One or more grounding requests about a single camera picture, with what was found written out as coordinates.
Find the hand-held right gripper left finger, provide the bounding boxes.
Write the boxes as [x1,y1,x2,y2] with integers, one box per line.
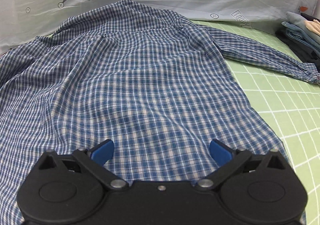
[37,139,128,190]

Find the blue plaid shirt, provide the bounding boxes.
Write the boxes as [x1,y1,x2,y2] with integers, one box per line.
[0,0,320,217]

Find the small folded black garment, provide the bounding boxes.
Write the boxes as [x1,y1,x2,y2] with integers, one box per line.
[301,12,320,22]

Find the folded blue jeans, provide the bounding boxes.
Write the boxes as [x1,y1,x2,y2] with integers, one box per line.
[282,22,320,52]

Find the large folded black garment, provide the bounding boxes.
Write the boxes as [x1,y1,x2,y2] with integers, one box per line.
[276,29,320,73]

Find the folded beige garment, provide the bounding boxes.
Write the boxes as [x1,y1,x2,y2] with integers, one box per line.
[303,19,320,35]

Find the folded grey-blue garment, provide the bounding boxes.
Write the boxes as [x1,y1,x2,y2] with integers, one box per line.
[286,11,320,31]

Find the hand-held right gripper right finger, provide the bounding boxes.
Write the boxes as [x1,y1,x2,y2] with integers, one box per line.
[197,139,286,190]

